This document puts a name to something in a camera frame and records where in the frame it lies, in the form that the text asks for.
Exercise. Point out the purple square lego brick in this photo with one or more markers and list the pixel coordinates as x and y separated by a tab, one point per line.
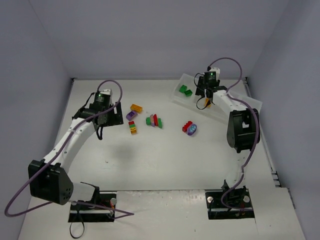
131	115

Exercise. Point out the yellow half-round lego brick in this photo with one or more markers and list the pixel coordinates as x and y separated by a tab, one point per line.
207	103

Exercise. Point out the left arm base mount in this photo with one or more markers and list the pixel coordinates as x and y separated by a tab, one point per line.
88	214

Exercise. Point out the red lego brick by paw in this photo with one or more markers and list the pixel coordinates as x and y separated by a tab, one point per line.
186	126

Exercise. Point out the green half-round lego brick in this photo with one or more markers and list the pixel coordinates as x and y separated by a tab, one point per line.
148	121

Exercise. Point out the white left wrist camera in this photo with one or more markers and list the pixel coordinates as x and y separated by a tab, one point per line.
107	92

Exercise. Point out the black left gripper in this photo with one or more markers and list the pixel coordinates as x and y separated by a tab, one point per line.
117	114

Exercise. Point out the clear plastic divided tray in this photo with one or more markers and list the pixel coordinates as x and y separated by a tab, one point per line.
223	103

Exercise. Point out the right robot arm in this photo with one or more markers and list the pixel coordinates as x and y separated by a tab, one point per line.
243	127

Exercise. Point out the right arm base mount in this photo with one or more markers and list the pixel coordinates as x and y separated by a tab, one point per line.
237	205

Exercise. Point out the green lego brick in tray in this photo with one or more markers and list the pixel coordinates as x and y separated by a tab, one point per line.
183	89

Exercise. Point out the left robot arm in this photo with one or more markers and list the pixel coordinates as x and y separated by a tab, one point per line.
49	176

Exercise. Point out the purple butterfly lego brick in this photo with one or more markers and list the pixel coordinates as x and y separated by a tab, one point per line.
152	122

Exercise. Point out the purple paw print lego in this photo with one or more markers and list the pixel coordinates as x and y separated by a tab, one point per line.
191	129

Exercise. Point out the red half-round lego brick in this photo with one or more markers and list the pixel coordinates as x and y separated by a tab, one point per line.
155	120

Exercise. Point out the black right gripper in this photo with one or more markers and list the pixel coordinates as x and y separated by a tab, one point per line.
207	92

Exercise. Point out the green lego brick in cluster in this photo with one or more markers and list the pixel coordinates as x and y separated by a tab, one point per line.
159	123

